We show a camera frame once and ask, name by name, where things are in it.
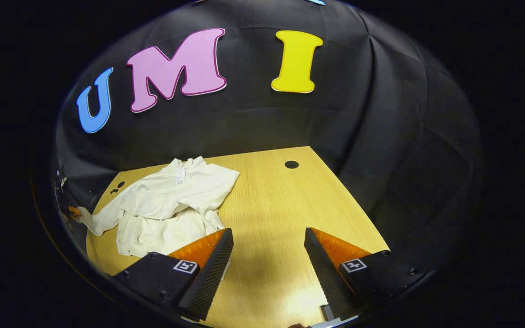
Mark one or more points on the white long-sleeved garment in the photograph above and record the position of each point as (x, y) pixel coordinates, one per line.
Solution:
(167, 200)

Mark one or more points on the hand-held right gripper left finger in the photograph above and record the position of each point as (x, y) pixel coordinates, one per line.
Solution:
(210, 273)

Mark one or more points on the black backdrop cloth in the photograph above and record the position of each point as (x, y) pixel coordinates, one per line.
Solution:
(253, 123)

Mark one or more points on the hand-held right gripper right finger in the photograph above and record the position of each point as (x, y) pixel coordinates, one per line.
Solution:
(324, 273)

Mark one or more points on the round black table grommet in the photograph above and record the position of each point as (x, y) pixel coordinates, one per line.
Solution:
(291, 164)

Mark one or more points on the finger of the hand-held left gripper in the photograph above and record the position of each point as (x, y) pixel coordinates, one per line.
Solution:
(74, 211)

